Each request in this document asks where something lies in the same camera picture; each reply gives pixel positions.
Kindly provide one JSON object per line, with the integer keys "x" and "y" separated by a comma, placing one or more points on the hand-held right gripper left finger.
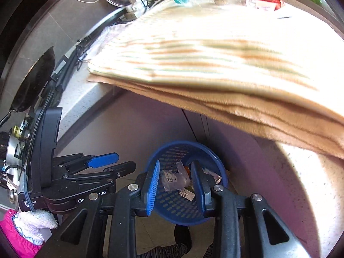
{"x": 151, "y": 186}

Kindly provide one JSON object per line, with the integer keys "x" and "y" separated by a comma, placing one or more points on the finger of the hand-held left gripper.
{"x": 121, "y": 168}
{"x": 103, "y": 160}

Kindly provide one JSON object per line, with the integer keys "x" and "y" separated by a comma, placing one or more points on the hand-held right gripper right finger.
{"x": 197, "y": 189}

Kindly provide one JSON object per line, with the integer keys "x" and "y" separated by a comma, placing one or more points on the green and white milk carton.
{"x": 186, "y": 194}

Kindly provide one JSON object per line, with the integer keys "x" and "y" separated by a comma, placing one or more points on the clear plastic bag with label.
{"x": 172, "y": 178}

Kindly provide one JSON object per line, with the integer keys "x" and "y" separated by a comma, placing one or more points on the blue plastic basket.
{"x": 177, "y": 209}

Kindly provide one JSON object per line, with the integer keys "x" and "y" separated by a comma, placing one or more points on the red and white paper cup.
{"x": 268, "y": 0}

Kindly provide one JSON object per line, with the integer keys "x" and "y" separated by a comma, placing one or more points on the person's left forearm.
{"x": 13, "y": 243}

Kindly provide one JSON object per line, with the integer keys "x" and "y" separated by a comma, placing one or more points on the person's left hand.
{"x": 32, "y": 221}

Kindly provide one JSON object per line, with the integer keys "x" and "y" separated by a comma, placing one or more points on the person's black shoe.
{"x": 182, "y": 236}

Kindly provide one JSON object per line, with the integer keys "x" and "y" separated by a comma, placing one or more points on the person's grey fuzzy leg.
{"x": 161, "y": 252}

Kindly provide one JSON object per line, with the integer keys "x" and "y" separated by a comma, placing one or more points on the tan fuzzy towel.
{"x": 242, "y": 118}

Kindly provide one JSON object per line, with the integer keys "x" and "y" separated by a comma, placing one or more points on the white cloth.
{"x": 113, "y": 32}

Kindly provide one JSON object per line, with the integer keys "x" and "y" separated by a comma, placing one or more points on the striped towel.
{"x": 215, "y": 59}

